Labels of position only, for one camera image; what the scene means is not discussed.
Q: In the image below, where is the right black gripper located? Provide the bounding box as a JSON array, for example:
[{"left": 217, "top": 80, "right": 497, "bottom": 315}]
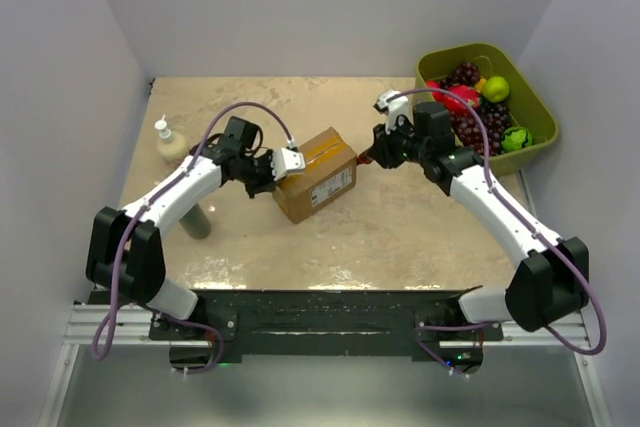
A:
[{"left": 366, "top": 115, "right": 428, "bottom": 170}]

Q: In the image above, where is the red black utility knife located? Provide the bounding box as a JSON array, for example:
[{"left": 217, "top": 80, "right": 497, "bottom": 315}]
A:
[{"left": 357, "top": 148, "right": 374, "bottom": 165}]

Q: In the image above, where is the brown cardboard express box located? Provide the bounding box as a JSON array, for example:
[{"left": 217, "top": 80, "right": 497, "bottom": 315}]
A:
[{"left": 272, "top": 127, "right": 357, "bottom": 224}]

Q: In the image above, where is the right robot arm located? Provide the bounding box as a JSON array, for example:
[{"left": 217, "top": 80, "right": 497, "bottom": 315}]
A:
[{"left": 366, "top": 97, "right": 589, "bottom": 340}]

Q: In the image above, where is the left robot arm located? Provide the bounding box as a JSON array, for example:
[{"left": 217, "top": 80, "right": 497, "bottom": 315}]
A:
[{"left": 86, "top": 116, "right": 303, "bottom": 339}]

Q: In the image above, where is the purple grape bunch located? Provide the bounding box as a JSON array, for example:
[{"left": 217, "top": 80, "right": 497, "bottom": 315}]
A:
[{"left": 449, "top": 101, "right": 512, "bottom": 156}]

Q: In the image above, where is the grey cylindrical bottle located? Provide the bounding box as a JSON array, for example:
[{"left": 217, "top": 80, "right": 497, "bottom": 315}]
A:
[{"left": 179, "top": 203, "right": 211, "bottom": 240}]

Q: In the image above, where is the pink dragon fruit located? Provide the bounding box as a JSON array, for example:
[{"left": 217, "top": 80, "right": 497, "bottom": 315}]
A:
[{"left": 440, "top": 85, "right": 480, "bottom": 116}]

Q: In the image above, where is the cream pump soap bottle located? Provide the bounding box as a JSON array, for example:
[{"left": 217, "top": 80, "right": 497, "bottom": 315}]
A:
[{"left": 154, "top": 115, "right": 189, "bottom": 165}]

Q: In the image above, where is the yellow fruit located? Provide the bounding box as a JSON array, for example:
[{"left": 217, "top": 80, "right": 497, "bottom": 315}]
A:
[{"left": 474, "top": 77, "right": 487, "bottom": 93}]

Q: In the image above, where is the dark grape bunch top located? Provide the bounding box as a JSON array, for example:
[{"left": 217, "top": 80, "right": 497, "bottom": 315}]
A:
[{"left": 439, "top": 62, "right": 482, "bottom": 90}]

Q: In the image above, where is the green apple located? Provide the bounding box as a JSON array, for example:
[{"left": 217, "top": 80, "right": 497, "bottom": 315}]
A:
[{"left": 481, "top": 76, "right": 511, "bottom": 103}]

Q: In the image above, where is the green striped melon ball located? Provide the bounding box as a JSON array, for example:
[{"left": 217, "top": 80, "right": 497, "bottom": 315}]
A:
[{"left": 501, "top": 126, "right": 534, "bottom": 152}]

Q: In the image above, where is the green plastic basket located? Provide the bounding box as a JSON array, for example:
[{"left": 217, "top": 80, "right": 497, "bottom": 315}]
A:
[{"left": 415, "top": 43, "right": 559, "bottom": 176}]

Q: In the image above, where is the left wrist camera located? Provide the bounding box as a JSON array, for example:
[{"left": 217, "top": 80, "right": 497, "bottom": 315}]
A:
[{"left": 271, "top": 148, "right": 306, "bottom": 182}]

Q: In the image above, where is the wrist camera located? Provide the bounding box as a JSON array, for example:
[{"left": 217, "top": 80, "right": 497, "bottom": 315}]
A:
[
  {"left": 374, "top": 90, "right": 412, "bottom": 135},
  {"left": 271, "top": 148, "right": 306, "bottom": 182}
]

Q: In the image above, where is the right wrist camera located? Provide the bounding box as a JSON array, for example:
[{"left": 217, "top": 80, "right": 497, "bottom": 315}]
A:
[{"left": 374, "top": 90, "right": 412, "bottom": 135}]

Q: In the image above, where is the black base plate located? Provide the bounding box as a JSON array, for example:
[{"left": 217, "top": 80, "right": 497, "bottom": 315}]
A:
[{"left": 119, "top": 290, "right": 503, "bottom": 369}]

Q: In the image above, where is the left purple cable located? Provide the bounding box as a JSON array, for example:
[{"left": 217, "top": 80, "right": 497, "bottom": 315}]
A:
[{"left": 90, "top": 101, "right": 299, "bottom": 362}]

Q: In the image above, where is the purple cable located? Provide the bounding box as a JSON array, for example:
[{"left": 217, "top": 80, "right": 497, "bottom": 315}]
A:
[
  {"left": 389, "top": 87, "right": 608, "bottom": 356},
  {"left": 90, "top": 101, "right": 299, "bottom": 362}
]

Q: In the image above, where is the aluminium rail frame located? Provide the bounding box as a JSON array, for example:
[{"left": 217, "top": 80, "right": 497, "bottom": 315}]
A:
[{"left": 63, "top": 300, "right": 593, "bottom": 348}]

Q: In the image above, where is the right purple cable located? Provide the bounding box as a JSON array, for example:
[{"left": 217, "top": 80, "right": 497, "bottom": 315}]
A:
[{"left": 389, "top": 87, "right": 608, "bottom": 356}]

